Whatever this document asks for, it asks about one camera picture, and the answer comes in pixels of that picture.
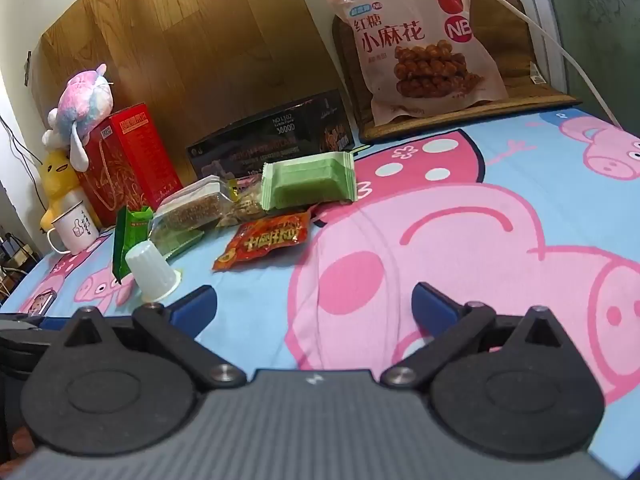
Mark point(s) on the pig-printed blue blanket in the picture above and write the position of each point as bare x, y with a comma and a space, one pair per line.
425, 260

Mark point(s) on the wood-grain wall panel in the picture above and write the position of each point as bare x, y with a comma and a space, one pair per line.
200, 35

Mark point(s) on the red gift box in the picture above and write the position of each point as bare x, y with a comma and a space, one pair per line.
130, 160

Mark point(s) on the clear packet with brown bar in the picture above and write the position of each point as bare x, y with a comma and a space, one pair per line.
195, 207

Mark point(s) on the white plastic cup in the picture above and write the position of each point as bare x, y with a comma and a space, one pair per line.
150, 270

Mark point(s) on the power strip with chargers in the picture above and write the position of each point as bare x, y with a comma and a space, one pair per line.
15, 255

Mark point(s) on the large pink snack bag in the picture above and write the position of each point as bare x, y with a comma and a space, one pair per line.
425, 60

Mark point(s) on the dark green snack packet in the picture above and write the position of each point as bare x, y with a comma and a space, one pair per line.
131, 240

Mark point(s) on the light green snack packet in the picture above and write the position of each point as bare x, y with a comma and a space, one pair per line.
305, 182

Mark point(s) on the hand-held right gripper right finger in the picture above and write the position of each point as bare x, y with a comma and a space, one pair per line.
436, 307

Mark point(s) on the red snack packet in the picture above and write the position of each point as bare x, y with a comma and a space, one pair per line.
265, 242

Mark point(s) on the clear nut snack packet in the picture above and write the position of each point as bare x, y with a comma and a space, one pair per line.
245, 205

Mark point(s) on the yellow duck plush toy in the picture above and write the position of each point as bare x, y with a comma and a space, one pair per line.
57, 177

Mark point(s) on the brown seat cushion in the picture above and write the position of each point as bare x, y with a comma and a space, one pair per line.
522, 62

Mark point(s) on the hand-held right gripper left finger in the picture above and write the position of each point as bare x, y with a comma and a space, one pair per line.
192, 307

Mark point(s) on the white enamel mug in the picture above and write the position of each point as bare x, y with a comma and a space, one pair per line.
77, 230

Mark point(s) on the pink and blue plush toy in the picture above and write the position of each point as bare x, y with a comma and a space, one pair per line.
82, 100

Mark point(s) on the black cardboard box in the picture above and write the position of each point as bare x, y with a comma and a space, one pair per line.
280, 135

